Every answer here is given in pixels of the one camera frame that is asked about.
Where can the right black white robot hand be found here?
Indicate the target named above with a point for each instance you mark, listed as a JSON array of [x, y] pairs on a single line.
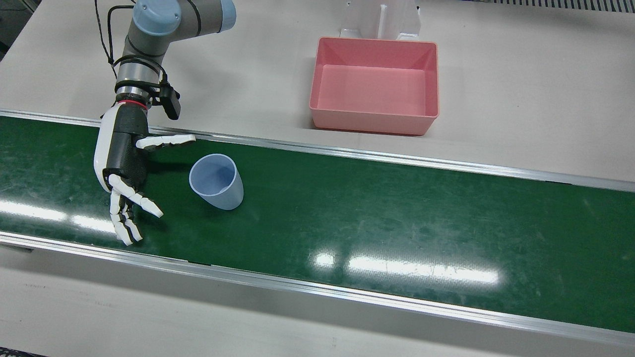
[[126, 144]]

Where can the light blue plastic cup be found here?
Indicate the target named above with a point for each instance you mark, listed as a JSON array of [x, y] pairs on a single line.
[[223, 196]]

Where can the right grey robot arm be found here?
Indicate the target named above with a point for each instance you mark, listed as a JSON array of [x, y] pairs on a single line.
[[198, 17]]

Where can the pink plastic box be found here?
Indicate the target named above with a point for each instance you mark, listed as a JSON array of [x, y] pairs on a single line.
[[372, 89]]

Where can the green conveyor belt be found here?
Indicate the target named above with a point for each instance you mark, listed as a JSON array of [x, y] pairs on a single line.
[[347, 213]]

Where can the grey vent grate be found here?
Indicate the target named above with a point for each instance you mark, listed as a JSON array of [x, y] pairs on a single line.
[[570, 4]]

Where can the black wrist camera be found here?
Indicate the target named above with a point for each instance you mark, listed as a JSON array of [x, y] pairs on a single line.
[[171, 104]]

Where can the aluminium conveyor rail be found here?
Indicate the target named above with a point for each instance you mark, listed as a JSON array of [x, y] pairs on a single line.
[[347, 294], [397, 158]]

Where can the white stand bracket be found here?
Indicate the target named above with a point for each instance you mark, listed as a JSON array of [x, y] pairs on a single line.
[[392, 20]]

